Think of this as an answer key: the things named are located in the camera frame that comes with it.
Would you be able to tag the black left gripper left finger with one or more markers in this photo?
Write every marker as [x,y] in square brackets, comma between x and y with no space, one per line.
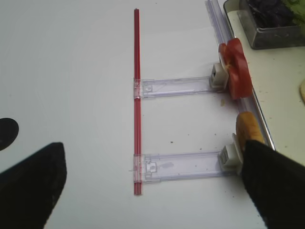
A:
[30,190]

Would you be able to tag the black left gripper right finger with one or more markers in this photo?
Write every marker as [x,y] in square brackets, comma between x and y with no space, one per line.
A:
[276,185]

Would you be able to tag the red tomato slice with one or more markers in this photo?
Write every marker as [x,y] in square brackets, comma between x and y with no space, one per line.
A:
[239,82]

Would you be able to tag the green lettuce pile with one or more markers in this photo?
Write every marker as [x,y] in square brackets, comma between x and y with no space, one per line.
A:
[298,9]

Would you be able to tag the white lower pusher block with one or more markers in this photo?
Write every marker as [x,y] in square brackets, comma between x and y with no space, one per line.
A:
[231,157]

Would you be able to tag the white pusher block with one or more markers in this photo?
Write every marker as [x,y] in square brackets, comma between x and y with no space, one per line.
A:
[219,76]
[231,157]

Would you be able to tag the bun half at left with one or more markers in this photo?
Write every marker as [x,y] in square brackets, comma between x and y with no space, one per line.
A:
[247,128]

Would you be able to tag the metal serving tray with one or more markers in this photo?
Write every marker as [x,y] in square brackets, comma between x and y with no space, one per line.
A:
[276,77]

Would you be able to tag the white upper pusher block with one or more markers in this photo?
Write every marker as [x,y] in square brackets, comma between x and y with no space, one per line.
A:
[219,76]

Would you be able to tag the left lower clear pusher track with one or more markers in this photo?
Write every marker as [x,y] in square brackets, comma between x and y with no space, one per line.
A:
[155,168]

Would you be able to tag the clear pusher track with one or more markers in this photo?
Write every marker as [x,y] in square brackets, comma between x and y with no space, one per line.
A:
[143,89]
[155,168]

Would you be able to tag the left upper clear pusher track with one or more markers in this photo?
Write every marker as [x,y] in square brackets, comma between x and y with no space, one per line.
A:
[143,89]

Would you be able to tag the clear plastic salad container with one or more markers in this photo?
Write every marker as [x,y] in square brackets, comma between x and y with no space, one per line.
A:
[270,38]

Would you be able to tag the left clear long divider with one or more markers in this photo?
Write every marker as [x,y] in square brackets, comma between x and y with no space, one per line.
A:
[224,33]

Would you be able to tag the purple cabbage shreds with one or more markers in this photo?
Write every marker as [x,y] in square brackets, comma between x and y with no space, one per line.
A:
[270,13]

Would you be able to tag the left red rail strip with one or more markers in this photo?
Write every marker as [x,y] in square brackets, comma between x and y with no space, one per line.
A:
[137,103]

